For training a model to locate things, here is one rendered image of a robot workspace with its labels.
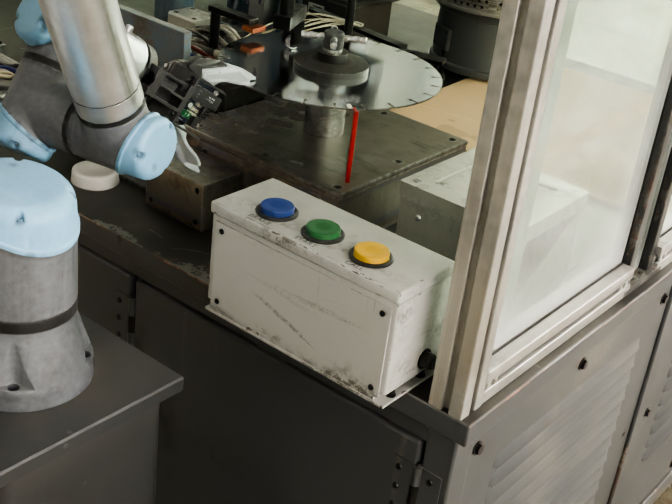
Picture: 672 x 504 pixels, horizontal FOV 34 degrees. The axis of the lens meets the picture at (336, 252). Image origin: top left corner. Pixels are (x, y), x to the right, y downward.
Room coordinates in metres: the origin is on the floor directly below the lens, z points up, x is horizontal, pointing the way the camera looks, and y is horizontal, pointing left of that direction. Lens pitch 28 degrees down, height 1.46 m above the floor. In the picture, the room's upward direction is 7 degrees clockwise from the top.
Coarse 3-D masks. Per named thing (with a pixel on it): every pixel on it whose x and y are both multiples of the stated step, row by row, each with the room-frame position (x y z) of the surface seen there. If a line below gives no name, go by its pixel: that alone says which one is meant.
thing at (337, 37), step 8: (304, 32) 1.54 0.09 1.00; (312, 32) 1.54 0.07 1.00; (320, 32) 1.54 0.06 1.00; (328, 32) 1.53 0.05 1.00; (336, 32) 1.54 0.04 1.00; (328, 40) 1.53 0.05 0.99; (336, 40) 1.52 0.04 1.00; (344, 40) 1.54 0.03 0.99; (352, 40) 1.54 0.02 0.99; (360, 40) 1.54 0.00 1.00; (328, 48) 1.53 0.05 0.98; (336, 48) 1.50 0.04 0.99
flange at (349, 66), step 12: (300, 60) 1.53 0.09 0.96; (312, 60) 1.53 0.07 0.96; (324, 60) 1.52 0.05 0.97; (336, 60) 1.52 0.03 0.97; (348, 60) 1.55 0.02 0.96; (360, 60) 1.56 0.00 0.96; (312, 72) 1.49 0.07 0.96; (324, 72) 1.49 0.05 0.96; (336, 72) 1.49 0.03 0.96; (348, 72) 1.50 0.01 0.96; (360, 72) 1.51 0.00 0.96
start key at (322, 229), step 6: (312, 222) 1.11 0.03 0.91; (318, 222) 1.12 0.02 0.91; (324, 222) 1.12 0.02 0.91; (330, 222) 1.12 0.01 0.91; (306, 228) 1.10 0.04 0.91; (312, 228) 1.10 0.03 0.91; (318, 228) 1.10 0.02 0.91; (324, 228) 1.10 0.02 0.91; (330, 228) 1.10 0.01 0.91; (336, 228) 1.11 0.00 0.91; (312, 234) 1.09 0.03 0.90; (318, 234) 1.09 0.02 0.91; (324, 234) 1.09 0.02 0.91; (330, 234) 1.09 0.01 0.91; (336, 234) 1.10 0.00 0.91
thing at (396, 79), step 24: (240, 48) 1.58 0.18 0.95; (264, 48) 1.59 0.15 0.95; (288, 48) 1.60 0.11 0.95; (312, 48) 1.62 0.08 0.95; (360, 48) 1.65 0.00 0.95; (384, 48) 1.67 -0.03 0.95; (264, 72) 1.48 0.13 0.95; (288, 72) 1.49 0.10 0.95; (384, 72) 1.55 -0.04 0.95; (408, 72) 1.56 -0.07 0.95; (432, 72) 1.58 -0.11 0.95; (288, 96) 1.40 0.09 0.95; (312, 96) 1.41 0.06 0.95; (336, 96) 1.42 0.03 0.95; (360, 96) 1.43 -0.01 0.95; (384, 96) 1.45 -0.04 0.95; (408, 96) 1.46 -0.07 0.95; (432, 96) 1.47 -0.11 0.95
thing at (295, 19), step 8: (280, 0) 1.56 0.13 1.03; (288, 0) 1.55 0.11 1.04; (280, 8) 1.56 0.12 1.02; (288, 8) 1.55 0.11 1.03; (296, 8) 1.60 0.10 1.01; (304, 8) 1.61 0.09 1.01; (280, 16) 1.55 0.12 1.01; (288, 16) 1.55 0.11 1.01; (296, 16) 1.57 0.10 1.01; (304, 16) 1.61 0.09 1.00; (280, 24) 1.54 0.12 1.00; (288, 24) 1.54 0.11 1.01; (296, 24) 1.57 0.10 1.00; (304, 24) 1.61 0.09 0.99; (288, 32) 1.61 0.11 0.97; (296, 32) 1.60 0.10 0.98; (296, 40) 1.60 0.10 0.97
